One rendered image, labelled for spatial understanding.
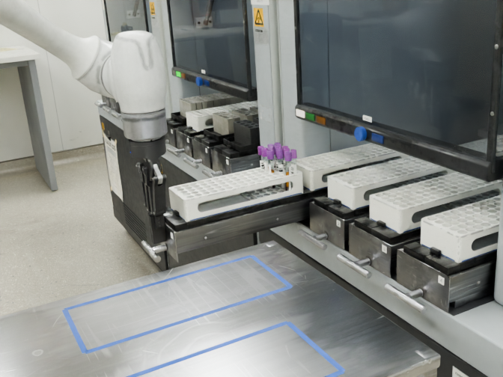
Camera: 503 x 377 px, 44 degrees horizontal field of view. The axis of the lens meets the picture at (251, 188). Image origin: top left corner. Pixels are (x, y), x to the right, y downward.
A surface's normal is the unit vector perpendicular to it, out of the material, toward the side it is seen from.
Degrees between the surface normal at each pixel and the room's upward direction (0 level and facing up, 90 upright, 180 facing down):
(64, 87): 90
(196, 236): 90
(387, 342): 0
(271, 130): 90
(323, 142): 90
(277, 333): 0
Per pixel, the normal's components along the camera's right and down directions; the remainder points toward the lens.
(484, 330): -0.06, -0.94
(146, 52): 0.55, 0.02
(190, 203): 0.46, 0.27
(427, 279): -0.89, 0.21
